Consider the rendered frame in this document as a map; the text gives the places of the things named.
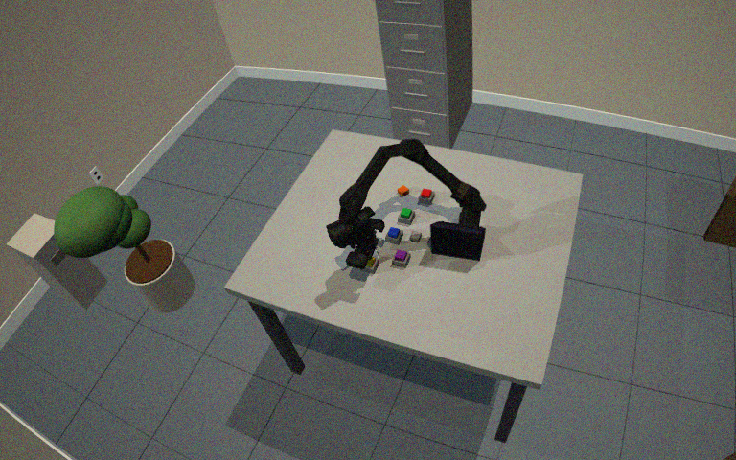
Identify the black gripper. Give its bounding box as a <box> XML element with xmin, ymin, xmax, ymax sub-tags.
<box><xmin>346</xmin><ymin>218</ymin><xmax>385</xmax><ymax>269</ymax></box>

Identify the blue button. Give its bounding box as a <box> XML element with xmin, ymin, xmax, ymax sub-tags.
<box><xmin>385</xmin><ymin>227</ymin><xmax>403</xmax><ymax>245</ymax></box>

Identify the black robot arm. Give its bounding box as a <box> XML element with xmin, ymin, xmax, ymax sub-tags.
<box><xmin>326</xmin><ymin>139</ymin><xmax>487</xmax><ymax>249</ymax></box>

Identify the red button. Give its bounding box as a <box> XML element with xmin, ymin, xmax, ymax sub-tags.
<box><xmin>419</xmin><ymin>188</ymin><xmax>434</xmax><ymax>205</ymax></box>

